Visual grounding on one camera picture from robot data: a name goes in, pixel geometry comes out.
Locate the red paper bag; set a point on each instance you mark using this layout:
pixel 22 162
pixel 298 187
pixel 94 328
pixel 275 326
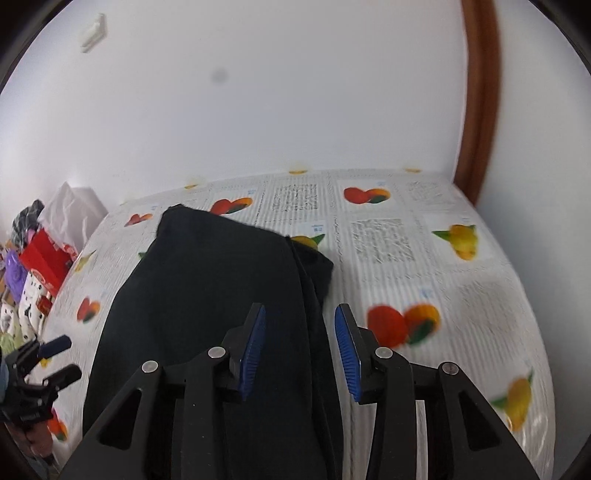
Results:
pixel 41 263

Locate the brown wooden door frame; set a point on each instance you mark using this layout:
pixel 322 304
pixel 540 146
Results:
pixel 480 92

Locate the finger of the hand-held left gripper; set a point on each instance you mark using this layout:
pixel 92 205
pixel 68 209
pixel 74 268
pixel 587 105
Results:
pixel 64 374
pixel 55 345

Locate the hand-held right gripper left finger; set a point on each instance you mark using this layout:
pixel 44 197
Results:
pixel 251 355

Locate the fruit printed table cover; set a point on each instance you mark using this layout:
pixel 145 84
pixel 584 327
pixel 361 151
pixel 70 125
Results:
pixel 415 258

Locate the person's left hand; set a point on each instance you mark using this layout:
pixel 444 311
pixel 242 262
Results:
pixel 39 443

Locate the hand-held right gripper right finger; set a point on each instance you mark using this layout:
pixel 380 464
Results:
pixel 348 355

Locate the green cloth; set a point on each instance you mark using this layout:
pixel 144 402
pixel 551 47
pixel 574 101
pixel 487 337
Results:
pixel 9 341

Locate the purple bag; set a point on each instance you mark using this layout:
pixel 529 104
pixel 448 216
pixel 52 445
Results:
pixel 14 272

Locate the grey plaid cloth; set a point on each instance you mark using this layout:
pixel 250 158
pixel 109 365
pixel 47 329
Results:
pixel 25 217

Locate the white plastic bag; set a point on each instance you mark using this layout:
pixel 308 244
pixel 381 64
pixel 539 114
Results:
pixel 74 207

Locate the white polka-dot cloth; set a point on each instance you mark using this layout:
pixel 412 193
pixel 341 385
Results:
pixel 27 304

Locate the black shirt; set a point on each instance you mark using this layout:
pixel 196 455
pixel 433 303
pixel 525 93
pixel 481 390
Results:
pixel 207 277

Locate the white wall fixture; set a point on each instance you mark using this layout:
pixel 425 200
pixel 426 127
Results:
pixel 92 33

